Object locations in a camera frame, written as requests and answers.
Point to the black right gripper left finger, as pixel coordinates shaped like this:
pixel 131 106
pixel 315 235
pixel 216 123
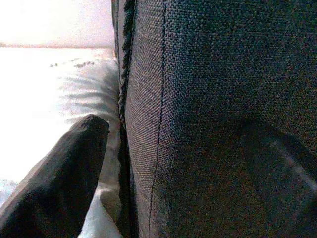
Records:
pixel 49 198

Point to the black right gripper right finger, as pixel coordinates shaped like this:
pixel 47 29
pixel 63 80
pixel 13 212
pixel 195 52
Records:
pixel 297 203

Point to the white pillow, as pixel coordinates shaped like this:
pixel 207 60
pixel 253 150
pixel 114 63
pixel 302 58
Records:
pixel 49 86

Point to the dark tufted headboard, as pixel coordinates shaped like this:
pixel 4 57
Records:
pixel 198 74

